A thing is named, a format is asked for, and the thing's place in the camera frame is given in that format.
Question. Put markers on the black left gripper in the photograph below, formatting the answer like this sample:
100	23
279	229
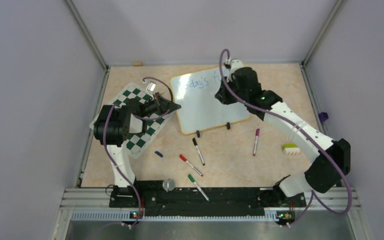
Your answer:
161	104

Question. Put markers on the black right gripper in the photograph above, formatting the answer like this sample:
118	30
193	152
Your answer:
222	95

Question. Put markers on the yellow framed whiteboard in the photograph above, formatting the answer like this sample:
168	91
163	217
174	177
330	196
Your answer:
200	110

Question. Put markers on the blue marker cap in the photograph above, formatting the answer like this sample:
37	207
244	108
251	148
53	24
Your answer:
159	154

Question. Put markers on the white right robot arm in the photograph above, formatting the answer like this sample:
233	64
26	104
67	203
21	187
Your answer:
330	159

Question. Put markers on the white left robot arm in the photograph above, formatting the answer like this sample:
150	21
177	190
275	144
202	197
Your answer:
119	160

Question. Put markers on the green white chessboard mat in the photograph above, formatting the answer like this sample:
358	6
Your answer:
137	132

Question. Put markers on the small wooden block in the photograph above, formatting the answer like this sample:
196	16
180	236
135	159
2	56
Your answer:
137	64

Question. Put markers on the black capped marker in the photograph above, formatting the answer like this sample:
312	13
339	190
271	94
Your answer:
199	152

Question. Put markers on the purple capped marker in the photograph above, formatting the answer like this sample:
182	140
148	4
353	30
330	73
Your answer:
255	146

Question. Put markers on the red capped marker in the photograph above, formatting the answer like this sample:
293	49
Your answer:
191	165

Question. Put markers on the green capped marker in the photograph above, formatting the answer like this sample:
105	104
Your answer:
190	177

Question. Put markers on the grey round knob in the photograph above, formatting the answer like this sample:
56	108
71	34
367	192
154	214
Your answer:
168	185

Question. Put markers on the green white eraser block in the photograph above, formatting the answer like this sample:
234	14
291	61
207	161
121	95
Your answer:
290	149

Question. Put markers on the purple plastic piece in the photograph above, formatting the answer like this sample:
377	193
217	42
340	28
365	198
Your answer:
323	116

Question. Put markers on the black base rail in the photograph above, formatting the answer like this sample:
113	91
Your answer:
150	196

